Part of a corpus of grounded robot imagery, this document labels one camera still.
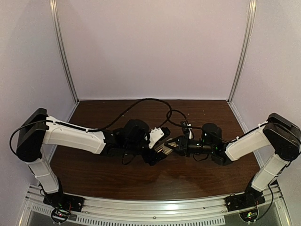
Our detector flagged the aluminium frame post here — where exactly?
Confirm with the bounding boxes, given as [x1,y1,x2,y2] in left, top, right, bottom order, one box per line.
[49,0,79,104]
[228,0,257,104]

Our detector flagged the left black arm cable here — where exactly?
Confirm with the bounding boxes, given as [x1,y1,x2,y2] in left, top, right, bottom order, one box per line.
[9,97,174,158]

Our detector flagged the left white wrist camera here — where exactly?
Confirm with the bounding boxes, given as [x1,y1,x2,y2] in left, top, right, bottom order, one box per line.
[148,128,164,149]

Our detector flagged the front aluminium rail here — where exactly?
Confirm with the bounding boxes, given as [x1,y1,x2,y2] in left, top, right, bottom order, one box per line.
[20,183,289,226]

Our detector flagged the grey remote control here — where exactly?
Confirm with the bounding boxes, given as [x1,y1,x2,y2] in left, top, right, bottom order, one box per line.
[155,145,173,158]

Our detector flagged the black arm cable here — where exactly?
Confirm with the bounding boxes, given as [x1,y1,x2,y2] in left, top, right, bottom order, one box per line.
[9,97,174,158]
[166,109,301,146]

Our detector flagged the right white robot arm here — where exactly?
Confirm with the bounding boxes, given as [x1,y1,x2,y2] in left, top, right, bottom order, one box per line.
[164,113,301,199]

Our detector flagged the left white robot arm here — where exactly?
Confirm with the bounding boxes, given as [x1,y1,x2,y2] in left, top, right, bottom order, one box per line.
[14,108,170,195]

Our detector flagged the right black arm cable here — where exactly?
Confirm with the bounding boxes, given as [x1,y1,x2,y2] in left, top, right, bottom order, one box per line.
[166,109,301,146]

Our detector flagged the left aluminium frame post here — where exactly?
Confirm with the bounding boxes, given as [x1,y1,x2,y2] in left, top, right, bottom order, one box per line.
[49,0,79,104]

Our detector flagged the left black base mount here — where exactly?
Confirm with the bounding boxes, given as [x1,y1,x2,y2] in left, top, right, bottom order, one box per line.
[43,194,85,225]

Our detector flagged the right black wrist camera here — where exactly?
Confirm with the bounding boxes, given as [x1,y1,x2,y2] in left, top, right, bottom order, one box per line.
[180,121,195,139]

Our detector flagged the right aluminium frame post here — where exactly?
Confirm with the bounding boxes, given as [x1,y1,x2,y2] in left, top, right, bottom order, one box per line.
[228,0,257,104]

